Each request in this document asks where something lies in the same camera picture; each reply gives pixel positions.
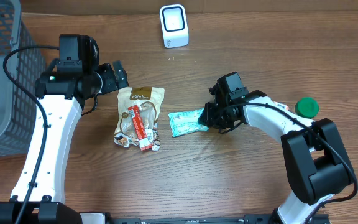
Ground beige brown snack bag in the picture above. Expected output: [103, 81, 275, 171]
[114, 87, 165, 151]

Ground teal snack packet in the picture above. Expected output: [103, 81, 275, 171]
[168, 109, 209, 138]

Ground red stick snack packet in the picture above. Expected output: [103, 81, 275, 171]
[128, 103, 155, 151]

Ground green lid small jar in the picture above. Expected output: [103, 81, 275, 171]
[295, 97, 319, 119]

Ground orange small snack packet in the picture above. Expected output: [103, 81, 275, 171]
[274, 101, 290, 111]

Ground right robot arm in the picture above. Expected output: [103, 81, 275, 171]
[198, 72, 358, 223]

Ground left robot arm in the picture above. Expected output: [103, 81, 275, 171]
[0, 34, 129, 224]

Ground grey plastic mesh basket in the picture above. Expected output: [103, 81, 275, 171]
[0, 0, 46, 156]

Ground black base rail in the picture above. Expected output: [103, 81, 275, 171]
[79, 212, 331, 224]

